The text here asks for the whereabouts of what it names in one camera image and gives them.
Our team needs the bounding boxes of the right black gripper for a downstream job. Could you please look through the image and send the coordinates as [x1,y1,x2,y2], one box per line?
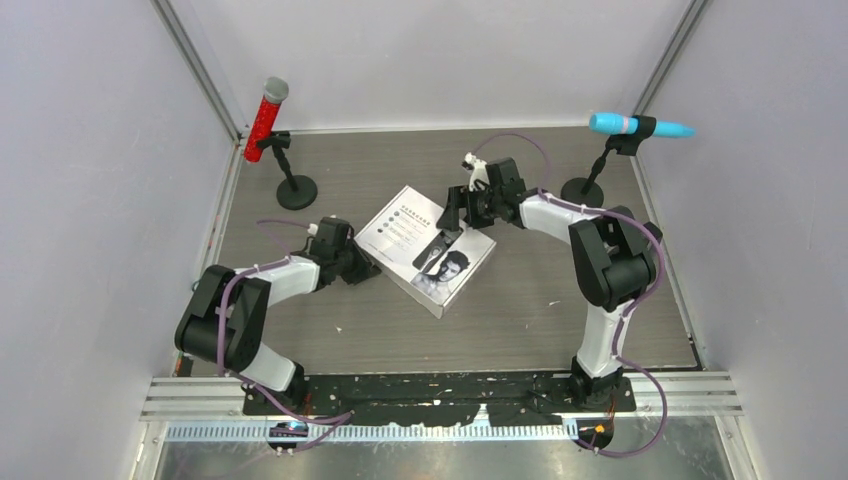
[438,185,502,234]

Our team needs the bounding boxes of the white hair clipper box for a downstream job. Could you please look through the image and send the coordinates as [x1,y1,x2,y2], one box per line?
[355,185,496,318]

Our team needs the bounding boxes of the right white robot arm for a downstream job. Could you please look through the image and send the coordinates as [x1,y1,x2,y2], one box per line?
[437,153,664,411]

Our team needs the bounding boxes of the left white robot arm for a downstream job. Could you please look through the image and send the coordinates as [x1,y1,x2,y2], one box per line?
[174,217,380,414]

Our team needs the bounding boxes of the left black microphone stand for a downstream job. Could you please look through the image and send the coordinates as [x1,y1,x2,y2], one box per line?
[257,131,318,211]

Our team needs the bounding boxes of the black microphone stand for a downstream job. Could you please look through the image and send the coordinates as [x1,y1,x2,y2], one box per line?
[560,134,650,208]
[257,131,318,211]

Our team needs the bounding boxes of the right black microphone stand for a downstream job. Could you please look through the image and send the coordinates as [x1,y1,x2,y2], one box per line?
[560,134,650,208]

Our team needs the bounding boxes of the blue microphone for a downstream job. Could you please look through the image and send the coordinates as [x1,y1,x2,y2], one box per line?
[589,112,696,138]

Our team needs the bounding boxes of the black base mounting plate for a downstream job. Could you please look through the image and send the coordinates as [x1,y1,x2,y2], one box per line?
[241,371,636,427]

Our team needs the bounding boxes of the red glitter microphone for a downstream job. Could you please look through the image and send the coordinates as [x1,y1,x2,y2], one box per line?
[243,76,289,163]

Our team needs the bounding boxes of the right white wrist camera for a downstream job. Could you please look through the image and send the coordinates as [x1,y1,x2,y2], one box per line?
[461,152,490,191]

